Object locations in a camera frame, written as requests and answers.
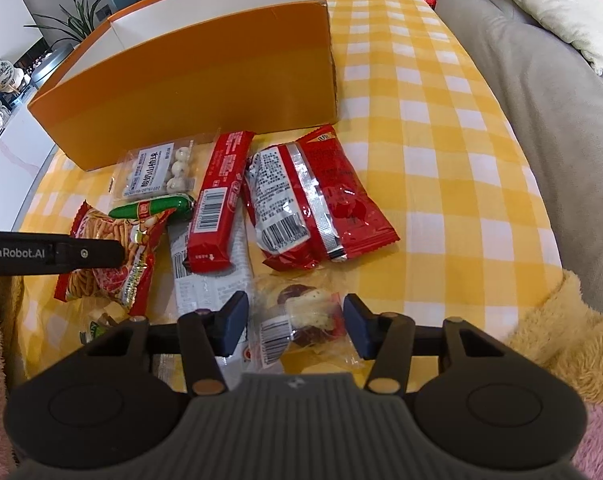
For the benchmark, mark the green potted plant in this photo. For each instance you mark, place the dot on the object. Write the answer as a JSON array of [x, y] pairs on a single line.
[[81, 15]]

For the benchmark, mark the red packet of stick snacks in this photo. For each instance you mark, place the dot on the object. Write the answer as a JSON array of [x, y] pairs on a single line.
[[104, 286]]

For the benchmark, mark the grey sofa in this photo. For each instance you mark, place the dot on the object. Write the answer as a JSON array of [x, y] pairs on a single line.
[[531, 90]]

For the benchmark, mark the green sausage packet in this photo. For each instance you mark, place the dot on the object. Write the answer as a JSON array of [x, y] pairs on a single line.
[[151, 206]]

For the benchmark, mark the orange cardboard box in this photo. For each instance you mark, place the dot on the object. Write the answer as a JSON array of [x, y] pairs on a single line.
[[206, 85]]

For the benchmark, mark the clear packet of white balls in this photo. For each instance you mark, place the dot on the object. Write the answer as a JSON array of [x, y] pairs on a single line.
[[149, 172]]

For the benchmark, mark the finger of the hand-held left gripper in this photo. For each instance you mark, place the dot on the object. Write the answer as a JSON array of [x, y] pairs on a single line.
[[94, 254]]

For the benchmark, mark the small green snack packet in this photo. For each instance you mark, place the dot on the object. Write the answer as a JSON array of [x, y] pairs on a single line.
[[94, 331]]

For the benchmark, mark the clear packet of date snack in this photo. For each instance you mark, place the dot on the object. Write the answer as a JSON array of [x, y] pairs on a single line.
[[301, 316]]

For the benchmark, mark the white cabinet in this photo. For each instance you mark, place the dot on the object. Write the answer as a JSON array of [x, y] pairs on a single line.
[[11, 170]]

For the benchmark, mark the large red snack packet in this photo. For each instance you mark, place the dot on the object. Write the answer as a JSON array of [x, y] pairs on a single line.
[[341, 195]]

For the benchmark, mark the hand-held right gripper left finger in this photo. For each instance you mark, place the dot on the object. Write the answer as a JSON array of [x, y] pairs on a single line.
[[234, 321]]

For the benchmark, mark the long red snack bar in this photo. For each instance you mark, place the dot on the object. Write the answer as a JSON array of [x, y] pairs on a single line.
[[214, 200]]

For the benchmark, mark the cream cushion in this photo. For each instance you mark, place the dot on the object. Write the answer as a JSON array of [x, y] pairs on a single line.
[[546, 0]]

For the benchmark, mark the yellow plush blanket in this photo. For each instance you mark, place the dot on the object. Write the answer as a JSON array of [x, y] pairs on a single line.
[[571, 340]]

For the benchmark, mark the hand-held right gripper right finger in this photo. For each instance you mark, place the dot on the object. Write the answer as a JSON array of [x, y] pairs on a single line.
[[359, 328]]

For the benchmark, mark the yellow checked tablecloth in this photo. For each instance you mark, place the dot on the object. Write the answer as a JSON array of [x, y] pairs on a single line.
[[431, 160]]

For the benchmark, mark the long white snack packet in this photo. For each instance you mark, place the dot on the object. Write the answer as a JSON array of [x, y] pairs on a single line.
[[201, 287]]

